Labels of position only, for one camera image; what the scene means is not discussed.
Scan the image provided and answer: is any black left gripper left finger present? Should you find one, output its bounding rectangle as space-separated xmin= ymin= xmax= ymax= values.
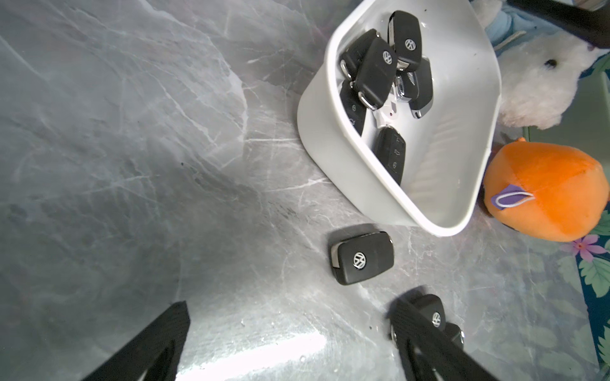
xmin=84 ymin=301 xmax=191 ymax=381

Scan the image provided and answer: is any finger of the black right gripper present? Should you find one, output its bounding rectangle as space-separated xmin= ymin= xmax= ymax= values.
xmin=508 ymin=0 xmax=609 ymax=49

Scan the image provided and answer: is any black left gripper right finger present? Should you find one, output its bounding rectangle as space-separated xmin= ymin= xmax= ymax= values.
xmin=390 ymin=299 xmax=496 ymax=380

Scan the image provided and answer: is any black car key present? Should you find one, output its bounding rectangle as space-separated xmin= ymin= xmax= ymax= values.
xmin=330 ymin=231 xmax=395 ymax=286
xmin=339 ymin=80 xmax=367 ymax=136
xmin=373 ymin=126 xmax=406 ymax=184
xmin=353 ymin=37 xmax=397 ymax=110
xmin=411 ymin=294 xmax=446 ymax=331
xmin=388 ymin=10 xmax=422 ymax=72
xmin=395 ymin=71 xmax=419 ymax=102

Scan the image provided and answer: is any black key with chrome trim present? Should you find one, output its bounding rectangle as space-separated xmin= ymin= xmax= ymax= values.
xmin=444 ymin=322 xmax=465 ymax=349

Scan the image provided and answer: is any white plastic storage box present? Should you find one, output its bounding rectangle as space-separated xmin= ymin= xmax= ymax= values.
xmin=296 ymin=1 xmax=501 ymax=237

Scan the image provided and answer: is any black silver flip key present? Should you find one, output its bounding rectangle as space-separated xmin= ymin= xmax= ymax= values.
xmin=409 ymin=56 xmax=434 ymax=119

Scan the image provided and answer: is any white car key fob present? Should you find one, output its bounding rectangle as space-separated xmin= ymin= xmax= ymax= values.
xmin=374 ymin=91 xmax=399 ymax=128

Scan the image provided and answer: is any black car key front isolated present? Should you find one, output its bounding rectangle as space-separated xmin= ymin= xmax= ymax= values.
xmin=339 ymin=29 xmax=381 ymax=80

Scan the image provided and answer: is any green tissue box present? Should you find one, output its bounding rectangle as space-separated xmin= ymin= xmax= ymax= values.
xmin=524 ymin=65 xmax=609 ymax=172

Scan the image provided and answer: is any white plush bunny toy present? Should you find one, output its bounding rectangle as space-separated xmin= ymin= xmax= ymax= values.
xmin=470 ymin=1 xmax=609 ymax=130

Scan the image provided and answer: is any orange plush toy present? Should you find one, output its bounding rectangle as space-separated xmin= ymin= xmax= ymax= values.
xmin=482 ymin=138 xmax=609 ymax=242

